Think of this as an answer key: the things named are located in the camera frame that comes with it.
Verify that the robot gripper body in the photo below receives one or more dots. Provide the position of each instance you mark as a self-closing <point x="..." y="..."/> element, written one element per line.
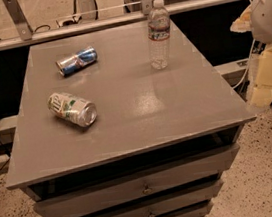
<point x="268" y="14"/>

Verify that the clear plastic water bottle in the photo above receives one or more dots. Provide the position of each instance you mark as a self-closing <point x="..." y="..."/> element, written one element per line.
<point x="159" y="35"/>

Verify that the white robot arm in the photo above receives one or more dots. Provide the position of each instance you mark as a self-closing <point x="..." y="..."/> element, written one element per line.
<point x="257" y="18"/>

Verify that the top grey drawer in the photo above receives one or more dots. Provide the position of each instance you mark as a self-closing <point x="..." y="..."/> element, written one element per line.
<point x="136" y="186"/>

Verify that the grey drawer cabinet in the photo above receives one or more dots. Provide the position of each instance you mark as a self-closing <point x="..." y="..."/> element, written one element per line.
<point x="146" y="118"/>

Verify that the blue silver soda can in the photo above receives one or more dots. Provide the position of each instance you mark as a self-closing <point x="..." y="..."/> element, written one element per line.
<point x="72" y="63"/>

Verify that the white green soda can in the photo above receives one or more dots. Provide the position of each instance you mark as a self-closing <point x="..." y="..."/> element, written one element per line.
<point x="72" y="108"/>

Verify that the middle grey drawer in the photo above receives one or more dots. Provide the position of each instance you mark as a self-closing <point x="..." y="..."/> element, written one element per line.
<point x="169" y="200"/>

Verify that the metal railing frame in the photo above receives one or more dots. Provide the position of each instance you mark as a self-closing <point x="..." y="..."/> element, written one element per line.
<point x="97" y="21"/>

